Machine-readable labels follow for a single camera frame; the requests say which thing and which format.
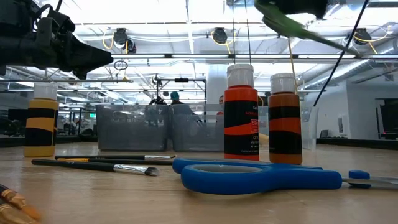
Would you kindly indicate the brown-orange paint bottle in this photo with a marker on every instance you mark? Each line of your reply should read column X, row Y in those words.
column 285, row 124

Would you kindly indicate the grey plastic bin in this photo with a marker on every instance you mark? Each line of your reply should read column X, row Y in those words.
column 133, row 133
column 196, row 137

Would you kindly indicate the black background machine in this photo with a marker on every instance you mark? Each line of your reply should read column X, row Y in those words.
column 388, row 118

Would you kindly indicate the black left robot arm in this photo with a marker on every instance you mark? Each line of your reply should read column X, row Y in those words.
column 15, row 51

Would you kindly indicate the red-orange paint bottle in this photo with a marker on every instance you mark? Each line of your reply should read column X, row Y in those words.
column 241, row 118

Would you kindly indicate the thin black brush silver ferrule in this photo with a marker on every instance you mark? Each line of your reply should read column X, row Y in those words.
column 109, row 157

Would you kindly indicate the black background rig frame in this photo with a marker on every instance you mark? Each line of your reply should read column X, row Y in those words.
column 182, row 80

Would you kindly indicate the clear plastic bin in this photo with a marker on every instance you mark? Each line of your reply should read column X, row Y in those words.
column 310, row 130

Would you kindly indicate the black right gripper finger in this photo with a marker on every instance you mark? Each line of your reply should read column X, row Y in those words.
column 317, row 7
column 289, row 5

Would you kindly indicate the yellow paint bottle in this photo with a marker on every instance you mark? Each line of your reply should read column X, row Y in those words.
column 40, row 124

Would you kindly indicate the black brush yellow band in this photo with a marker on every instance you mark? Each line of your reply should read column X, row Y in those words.
column 124, row 161

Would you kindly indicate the long ceiling light strip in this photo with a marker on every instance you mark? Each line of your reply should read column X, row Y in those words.
column 202, row 56

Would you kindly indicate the person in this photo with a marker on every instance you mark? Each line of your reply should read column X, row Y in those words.
column 175, row 97
column 158, row 101
column 221, row 100

